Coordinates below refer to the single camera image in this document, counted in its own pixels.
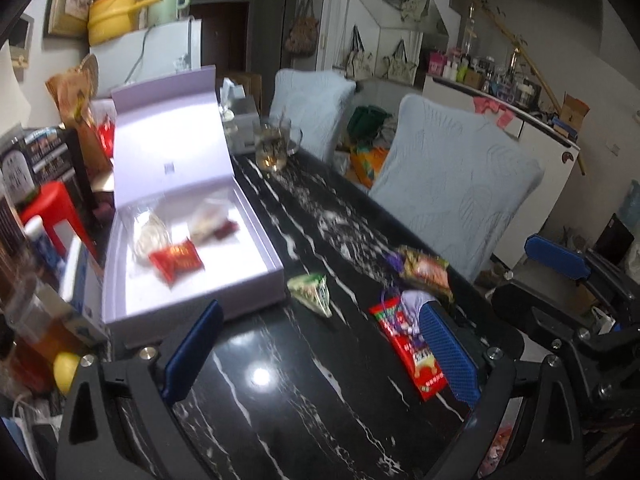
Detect brown orange snack packet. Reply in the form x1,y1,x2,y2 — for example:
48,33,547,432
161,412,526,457
397,246,453,303

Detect green bag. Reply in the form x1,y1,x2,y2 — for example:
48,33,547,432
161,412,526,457
347,105,391,141

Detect white tissue box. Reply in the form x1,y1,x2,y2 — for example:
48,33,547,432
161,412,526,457
220,100,261,153

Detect brown paper snack bag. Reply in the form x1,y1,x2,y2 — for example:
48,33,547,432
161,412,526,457
45,67,113,176

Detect lilac gift box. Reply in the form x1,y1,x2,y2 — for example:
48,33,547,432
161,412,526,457
101,65,287,348

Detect open cardboard box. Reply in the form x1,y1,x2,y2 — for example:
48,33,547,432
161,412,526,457
560,92,591,136

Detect red plastic stool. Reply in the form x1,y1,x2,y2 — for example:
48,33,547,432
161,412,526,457
20,181,98,261

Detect folded cardboard sheets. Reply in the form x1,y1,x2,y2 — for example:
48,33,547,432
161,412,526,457
220,72,263,111

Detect long red snack packet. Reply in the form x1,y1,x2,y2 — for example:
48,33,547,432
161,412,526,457
369,297,448,402

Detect yellow lemon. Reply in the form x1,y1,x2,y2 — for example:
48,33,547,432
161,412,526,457
52,352,82,395

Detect woven fan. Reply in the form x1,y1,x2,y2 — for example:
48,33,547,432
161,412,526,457
77,55,100,96

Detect blue white tube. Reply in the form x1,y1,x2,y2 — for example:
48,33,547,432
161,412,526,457
25,215,58,271

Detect glass mug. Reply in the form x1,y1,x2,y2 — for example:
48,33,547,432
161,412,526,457
252,117,303,173

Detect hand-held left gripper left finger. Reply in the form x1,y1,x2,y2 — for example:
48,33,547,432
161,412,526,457
55,300,225,480

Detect beige wall panel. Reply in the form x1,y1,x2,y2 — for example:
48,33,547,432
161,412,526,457
7,12,36,68

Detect purple mesh pouch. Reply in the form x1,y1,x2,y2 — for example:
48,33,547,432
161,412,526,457
382,287,441,336

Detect black power cable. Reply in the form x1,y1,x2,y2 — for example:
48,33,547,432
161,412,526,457
125,27,151,83

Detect white translucent bag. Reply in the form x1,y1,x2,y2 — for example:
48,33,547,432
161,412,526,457
192,197,231,243

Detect small light blue chair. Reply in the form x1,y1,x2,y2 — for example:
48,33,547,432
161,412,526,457
270,69,357,163

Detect white mini fridge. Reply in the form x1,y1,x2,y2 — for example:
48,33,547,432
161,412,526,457
90,17,203,98

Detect white counter cabinet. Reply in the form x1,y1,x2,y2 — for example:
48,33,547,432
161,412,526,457
422,74,581,261

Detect white foam board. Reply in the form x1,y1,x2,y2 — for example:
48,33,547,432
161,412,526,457
0,42,31,136

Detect brown patterned hanging bag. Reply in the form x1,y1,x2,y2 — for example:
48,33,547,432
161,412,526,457
285,0,321,56

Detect cluster of lidded jars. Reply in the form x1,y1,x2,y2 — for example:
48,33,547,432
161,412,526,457
0,160,81,396

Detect small red snack packet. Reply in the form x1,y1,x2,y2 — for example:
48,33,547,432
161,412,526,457
149,240,205,286

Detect orange bag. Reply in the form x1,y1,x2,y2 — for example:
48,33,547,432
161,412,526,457
350,145,390,186

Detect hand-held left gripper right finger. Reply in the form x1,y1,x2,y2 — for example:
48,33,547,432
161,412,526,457
419,301,586,480

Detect white tote bag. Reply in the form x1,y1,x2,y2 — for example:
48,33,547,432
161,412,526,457
382,0,431,23
345,25,376,78
382,40,420,83

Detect red printed packet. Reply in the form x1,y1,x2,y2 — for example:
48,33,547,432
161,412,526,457
92,112,116,158

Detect large light blue chair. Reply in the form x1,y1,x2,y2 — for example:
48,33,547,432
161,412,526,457
369,94,546,283

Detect yellow pot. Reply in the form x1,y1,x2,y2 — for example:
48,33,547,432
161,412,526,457
87,0,153,46

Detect pink cloth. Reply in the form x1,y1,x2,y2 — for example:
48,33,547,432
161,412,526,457
472,95,516,133

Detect blue white carton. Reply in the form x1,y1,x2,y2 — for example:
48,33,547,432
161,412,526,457
60,237,108,333

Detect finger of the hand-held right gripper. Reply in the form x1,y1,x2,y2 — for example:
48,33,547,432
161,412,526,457
492,282,601,361
525,234,640,311

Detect bamboo pole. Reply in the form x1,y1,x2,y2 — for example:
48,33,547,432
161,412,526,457
462,0,586,176

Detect clutter of bottles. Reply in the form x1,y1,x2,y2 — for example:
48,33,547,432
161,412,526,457
427,2,561,111

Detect green triangular snack packet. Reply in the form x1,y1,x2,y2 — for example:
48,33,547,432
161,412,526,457
287,272,333,318

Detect clear bag with white coil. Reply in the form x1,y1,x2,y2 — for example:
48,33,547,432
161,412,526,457
131,207,171,266

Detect dark wooden door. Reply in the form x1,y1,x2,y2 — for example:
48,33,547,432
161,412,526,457
192,1,249,73

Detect green electric kettle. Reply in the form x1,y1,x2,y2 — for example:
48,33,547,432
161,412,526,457
149,0,192,26

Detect black printed box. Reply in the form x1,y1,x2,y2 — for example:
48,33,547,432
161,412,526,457
0,127,93,211

